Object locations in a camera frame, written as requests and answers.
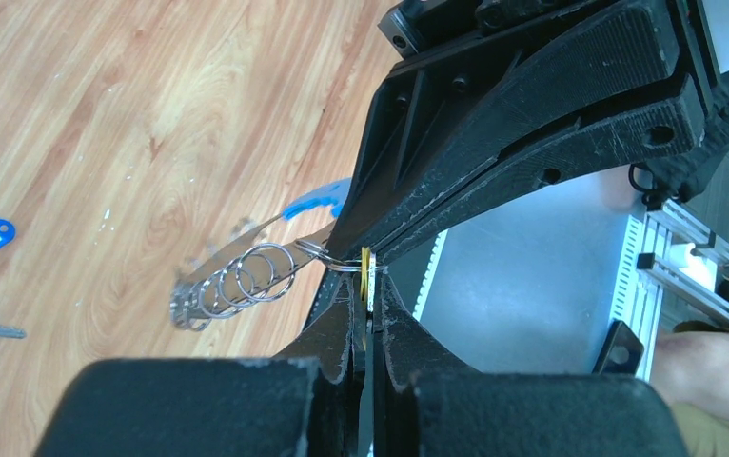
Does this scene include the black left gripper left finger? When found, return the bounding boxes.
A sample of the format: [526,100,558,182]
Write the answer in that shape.
[36,273,355,456]

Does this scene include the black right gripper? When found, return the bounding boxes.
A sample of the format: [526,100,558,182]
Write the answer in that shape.
[327,0,721,262]

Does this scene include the key with yellow tag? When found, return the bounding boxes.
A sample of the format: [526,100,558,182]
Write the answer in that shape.
[360,247,377,456]

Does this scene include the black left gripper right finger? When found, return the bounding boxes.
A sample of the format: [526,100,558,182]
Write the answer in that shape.
[373,275,687,456]

